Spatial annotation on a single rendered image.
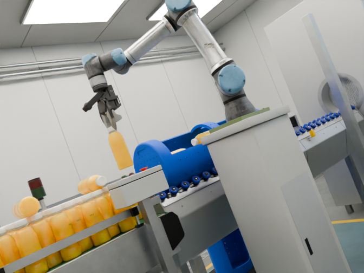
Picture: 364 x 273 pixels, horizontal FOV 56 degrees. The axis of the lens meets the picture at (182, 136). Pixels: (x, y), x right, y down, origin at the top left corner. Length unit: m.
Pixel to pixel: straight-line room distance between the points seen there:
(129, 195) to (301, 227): 0.76
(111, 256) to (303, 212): 0.83
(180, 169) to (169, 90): 4.91
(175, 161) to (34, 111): 3.82
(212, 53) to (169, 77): 5.11
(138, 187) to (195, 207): 0.47
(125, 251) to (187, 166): 0.54
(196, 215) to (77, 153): 3.77
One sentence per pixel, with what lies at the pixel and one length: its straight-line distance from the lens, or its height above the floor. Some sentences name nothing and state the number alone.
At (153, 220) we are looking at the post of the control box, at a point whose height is 0.91.
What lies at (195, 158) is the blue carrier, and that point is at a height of 1.06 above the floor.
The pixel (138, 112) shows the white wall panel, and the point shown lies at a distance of 5.97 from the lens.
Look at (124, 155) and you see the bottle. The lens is 1.54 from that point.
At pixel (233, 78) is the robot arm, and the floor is 1.33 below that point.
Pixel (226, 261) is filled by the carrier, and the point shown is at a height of 0.28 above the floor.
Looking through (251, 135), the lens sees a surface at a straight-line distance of 1.49.
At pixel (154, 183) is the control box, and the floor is 1.04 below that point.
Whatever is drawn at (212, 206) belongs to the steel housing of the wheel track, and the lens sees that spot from 1.76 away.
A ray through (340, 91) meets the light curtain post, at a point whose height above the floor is 1.12.
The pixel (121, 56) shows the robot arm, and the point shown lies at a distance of 1.60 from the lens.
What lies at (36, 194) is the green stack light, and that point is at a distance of 1.87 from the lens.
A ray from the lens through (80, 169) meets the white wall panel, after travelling 5.25.
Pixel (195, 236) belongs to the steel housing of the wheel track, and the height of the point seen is 0.71.
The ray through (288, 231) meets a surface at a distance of 1.56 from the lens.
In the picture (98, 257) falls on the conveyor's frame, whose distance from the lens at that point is 1.34.
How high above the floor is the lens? 1.10
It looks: 3 degrees up
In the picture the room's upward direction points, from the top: 21 degrees counter-clockwise
